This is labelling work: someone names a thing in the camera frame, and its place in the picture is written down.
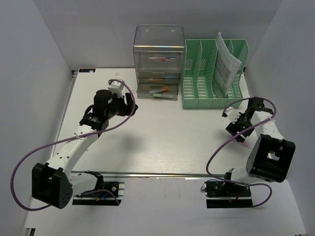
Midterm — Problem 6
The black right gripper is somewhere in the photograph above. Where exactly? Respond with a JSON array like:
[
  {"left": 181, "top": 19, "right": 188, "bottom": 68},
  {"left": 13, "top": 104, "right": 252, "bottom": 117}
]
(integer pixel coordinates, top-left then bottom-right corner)
[{"left": 226, "top": 112, "right": 255, "bottom": 143}]

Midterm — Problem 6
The green file organizer rack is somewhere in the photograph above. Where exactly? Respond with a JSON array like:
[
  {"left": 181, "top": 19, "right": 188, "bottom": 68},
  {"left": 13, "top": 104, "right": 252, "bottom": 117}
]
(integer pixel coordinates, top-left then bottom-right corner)
[{"left": 180, "top": 39, "right": 249, "bottom": 109}]

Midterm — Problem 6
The clear drawer storage box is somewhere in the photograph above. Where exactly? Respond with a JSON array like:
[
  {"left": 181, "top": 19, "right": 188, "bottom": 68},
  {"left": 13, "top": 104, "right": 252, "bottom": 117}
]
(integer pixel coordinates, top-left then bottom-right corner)
[{"left": 133, "top": 24, "right": 186, "bottom": 100}]

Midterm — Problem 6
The orange translucent highlighter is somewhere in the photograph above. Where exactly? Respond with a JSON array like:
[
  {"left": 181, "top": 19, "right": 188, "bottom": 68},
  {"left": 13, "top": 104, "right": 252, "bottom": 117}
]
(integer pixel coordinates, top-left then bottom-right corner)
[{"left": 148, "top": 78, "right": 164, "bottom": 83}]

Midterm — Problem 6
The green cap highlighter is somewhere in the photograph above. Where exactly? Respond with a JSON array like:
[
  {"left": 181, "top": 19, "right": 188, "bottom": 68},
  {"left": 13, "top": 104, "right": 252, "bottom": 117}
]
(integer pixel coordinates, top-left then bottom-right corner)
[{"left": 153, "top": 93, "right": 173, "bottom": 99}]

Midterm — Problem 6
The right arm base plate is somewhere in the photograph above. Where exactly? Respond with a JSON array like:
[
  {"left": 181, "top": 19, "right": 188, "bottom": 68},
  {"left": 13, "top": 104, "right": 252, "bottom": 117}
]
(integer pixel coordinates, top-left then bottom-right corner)
[{"left": 200, "top": 179, "right": 253, "bottom": 209}]

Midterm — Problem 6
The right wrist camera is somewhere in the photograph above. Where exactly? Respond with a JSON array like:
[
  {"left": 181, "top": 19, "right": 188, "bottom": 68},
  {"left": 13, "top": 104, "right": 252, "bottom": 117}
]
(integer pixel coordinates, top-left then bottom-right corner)
[{"left": 222, "top": 107, "right": 242, "bottom": 124}]

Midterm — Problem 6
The pink highlighter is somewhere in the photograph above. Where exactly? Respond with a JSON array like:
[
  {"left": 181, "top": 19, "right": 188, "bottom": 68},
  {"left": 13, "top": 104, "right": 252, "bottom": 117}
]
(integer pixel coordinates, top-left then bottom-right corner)
[{"left": 242, "top": 142, "right": 252, "bottom": 148}]

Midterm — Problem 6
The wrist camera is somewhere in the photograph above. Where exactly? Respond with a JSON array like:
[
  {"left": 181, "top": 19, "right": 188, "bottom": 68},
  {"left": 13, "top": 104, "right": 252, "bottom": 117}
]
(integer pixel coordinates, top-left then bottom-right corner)
[
  {"left": 222, "top": 107, "right": 242, "bottom": 124},
  {"left": 108, "top": 80, "right": 124, "bottom": 97}
]

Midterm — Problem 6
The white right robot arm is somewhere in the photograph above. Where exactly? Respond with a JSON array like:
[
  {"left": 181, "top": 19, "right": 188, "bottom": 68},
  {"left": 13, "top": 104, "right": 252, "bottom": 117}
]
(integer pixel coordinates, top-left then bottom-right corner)
[{"left": 222, "top": 97, "right": 296, "bottom": 196}]

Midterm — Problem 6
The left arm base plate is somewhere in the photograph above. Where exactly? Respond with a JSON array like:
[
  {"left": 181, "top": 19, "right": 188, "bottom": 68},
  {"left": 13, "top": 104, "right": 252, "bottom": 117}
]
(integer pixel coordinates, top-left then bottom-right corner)
[{"left": 72, "top": 177, "right": 125, "bottom": 206}]

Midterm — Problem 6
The mesh document pouch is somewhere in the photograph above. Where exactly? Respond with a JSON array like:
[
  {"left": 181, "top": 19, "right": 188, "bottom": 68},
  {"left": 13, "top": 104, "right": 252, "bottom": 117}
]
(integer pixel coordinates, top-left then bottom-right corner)
[{"left": 212, "top": 32, "right": 241, "bottom": 98}]

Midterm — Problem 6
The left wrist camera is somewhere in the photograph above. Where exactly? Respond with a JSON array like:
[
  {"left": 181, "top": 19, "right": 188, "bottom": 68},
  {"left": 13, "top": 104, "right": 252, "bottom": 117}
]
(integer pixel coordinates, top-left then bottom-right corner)
[{"left": 108, "top": 80, "right": 124, "bottom": 97}]

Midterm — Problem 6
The orange grey highlighter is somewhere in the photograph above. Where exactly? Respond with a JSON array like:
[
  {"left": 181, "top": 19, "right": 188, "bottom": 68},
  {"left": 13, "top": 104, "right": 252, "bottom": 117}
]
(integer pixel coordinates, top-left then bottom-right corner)
[{"left": 149, "top": 86, "right": 169, "bottom": 94}]

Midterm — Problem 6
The black label sticker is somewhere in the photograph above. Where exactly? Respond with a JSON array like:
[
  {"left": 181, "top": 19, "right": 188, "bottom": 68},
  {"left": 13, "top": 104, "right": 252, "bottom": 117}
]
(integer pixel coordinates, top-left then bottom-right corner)
[{"left": 78, "top": 68, "right": 95, "bottom": 73}]

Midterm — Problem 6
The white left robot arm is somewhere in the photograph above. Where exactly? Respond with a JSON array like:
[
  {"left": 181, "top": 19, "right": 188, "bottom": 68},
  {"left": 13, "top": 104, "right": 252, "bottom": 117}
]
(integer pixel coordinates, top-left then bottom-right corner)
[{"left": 31, "top": 89, "right": 138, "bottom": 209}]

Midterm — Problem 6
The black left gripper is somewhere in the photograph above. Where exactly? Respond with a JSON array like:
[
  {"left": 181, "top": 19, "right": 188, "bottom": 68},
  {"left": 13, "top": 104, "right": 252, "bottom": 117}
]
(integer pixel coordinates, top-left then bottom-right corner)
[{"left": 105, "top": 92, "right": 138, "bottom": 119}]

